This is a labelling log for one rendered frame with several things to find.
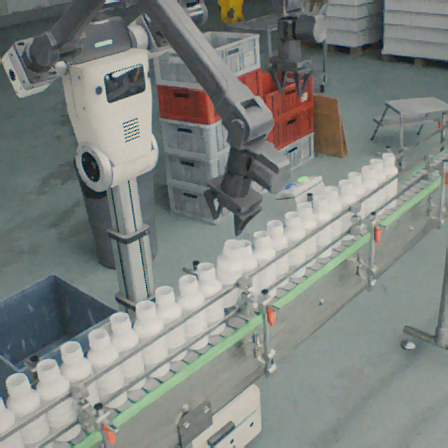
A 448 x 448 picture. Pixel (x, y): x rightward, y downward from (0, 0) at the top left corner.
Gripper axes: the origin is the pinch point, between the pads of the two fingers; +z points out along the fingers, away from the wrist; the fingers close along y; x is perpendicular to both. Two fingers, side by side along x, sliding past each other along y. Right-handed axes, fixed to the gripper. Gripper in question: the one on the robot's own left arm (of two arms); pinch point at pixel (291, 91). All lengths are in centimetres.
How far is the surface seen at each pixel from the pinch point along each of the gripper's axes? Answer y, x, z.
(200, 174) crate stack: 167, -121, 107
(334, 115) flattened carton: 157, -256, 103
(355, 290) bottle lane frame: -21, -1, 55
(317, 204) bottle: -16.3, 11.4, 24.2
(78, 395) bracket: -22, 90, 29
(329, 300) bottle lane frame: -21, 12, 51
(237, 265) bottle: -20, 46, 24
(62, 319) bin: 43, 56, 61
